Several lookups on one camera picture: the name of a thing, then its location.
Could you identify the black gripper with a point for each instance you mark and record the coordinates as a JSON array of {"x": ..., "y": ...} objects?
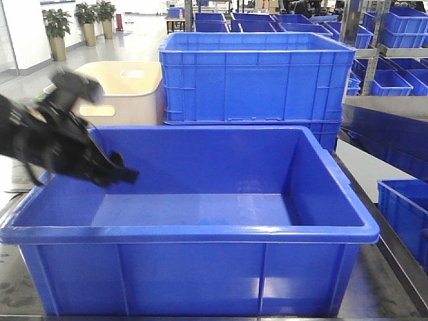
[{"x": 49, "y": 135}]

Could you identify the potted plant right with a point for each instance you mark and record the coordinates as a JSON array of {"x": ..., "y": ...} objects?
[{"x": 105, "y": 12}]

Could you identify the large blue ribbed crate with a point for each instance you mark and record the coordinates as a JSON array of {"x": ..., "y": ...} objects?
[{"x": 212, "y": 78}]

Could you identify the potted plant middle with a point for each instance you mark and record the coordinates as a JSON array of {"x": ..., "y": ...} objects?
[{"x": 86, "y": 17}]

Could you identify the potted plant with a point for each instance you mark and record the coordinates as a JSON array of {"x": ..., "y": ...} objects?
[
  {"x": 86, "y": 17},
  {"x": 57, "y": 25},
  {"x": 105, "y": 12}
]

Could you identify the blue bin far right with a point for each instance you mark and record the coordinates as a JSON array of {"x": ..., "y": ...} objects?
[{"x": 403, "y": 203}]

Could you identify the blue target bin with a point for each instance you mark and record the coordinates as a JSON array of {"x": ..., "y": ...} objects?
[{"x": 222, "y": 221}]

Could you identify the potted plant left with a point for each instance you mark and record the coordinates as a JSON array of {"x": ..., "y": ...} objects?
[{"x": 57, "y": 25}]

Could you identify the beige plastic bin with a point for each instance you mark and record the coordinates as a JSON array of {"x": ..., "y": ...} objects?
[{"x": 133, "y": 94}]

